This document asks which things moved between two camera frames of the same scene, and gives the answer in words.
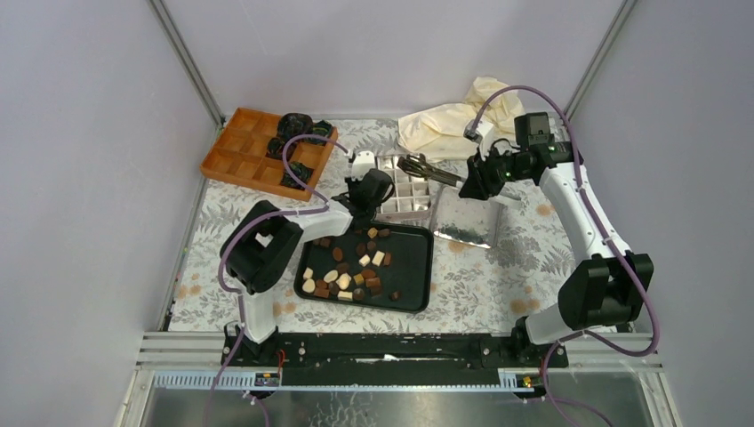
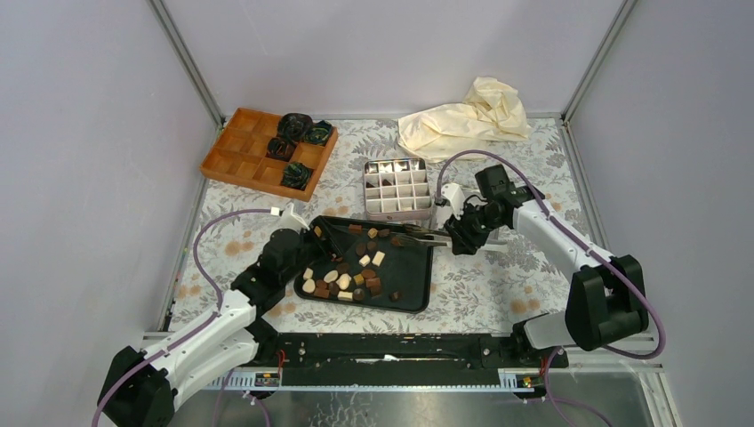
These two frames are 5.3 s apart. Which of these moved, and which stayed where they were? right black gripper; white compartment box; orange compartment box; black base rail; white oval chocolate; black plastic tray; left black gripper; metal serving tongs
Moved: right black gripper; metal serving tongs; left black gripper
Stayed: black base rail; orange compartment box; white compartment box; black plastic tray; white oval chocolate
